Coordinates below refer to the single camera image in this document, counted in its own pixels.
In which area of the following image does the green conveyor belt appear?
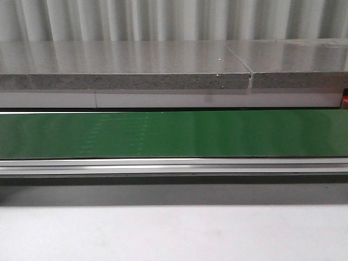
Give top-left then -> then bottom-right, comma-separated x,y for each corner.
1,109 -> 347,159

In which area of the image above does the white cabinet front panel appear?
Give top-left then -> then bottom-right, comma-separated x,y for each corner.
1,88 -> 343,109

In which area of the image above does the grey stone counter slab right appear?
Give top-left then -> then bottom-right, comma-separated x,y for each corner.
225,39 -> 347,92

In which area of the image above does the grey stone counter slab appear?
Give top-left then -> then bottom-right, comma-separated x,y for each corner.
1,41 -> 250,90
225,39 -> 347,92

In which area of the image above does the red object at right edge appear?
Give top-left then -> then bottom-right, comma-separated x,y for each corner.
341,89 -> 348,109

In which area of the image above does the white corrugated curtain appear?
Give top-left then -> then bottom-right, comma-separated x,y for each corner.
1,1 -> 347,41

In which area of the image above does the aluminium conveyor side rail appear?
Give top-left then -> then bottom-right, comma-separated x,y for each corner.
1,157 -> 347,177

